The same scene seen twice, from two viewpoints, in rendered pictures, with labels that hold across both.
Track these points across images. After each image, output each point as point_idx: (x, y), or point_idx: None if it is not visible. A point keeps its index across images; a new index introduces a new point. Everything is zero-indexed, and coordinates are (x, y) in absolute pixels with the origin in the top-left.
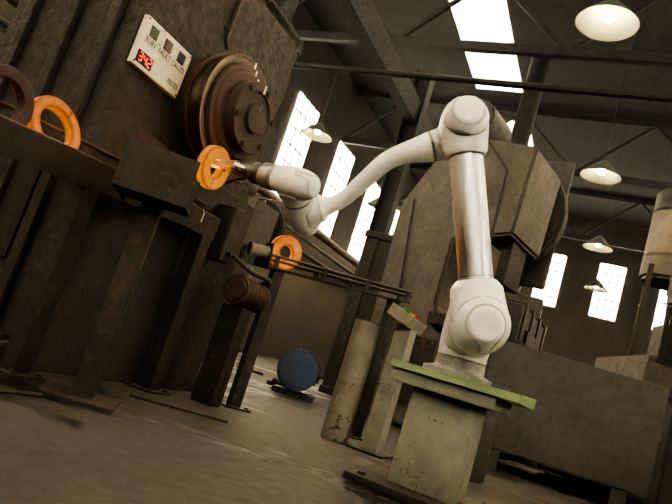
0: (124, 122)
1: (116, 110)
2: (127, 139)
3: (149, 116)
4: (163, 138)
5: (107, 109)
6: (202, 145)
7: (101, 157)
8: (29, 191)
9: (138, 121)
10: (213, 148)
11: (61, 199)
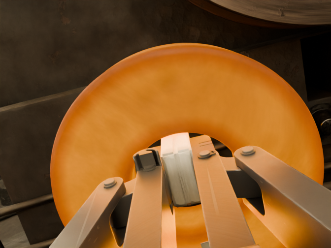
0: (10, 121)
1: (19, 88)
2: (47, 143)
3: (102, 27)
4: (179, 35)
5: (1, 103)
6: (223, 8)
7: (23, 215)
8: None
9: (84, 62)
10: (60, 128)
11: None
